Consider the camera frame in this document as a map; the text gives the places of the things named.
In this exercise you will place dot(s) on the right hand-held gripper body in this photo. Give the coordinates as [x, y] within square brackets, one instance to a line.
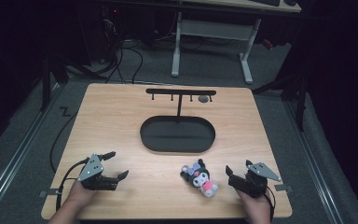
[254, 183]

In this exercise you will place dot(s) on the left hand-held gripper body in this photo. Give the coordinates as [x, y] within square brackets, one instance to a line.
[90, 171]

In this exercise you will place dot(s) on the person's right hand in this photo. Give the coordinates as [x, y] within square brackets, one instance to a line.
[258, 208]

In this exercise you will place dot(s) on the person's left hand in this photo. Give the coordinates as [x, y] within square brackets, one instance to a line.
[80, 196]

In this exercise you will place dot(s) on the black and pink plush toy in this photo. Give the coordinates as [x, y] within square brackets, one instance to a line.
[200, 179]

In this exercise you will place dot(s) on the black hook stand with tray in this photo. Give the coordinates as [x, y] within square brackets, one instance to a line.
[177, 133]

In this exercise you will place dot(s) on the grey round table cap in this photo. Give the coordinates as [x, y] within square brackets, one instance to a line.
[203, 99]

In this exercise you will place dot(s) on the black metal stand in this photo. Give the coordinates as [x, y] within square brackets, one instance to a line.
[48, 81]
[298, 93]

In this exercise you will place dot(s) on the red object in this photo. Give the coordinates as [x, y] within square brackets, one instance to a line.
[267, 44]

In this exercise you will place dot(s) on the white-framed desk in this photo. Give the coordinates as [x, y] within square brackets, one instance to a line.
[214, 29]

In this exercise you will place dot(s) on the grey metal bracket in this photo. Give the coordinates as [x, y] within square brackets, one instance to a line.
[282, 187]
[48, 193]

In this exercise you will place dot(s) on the grey metal floor rail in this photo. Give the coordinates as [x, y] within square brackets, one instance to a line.
[315, 168]
[15, 158]

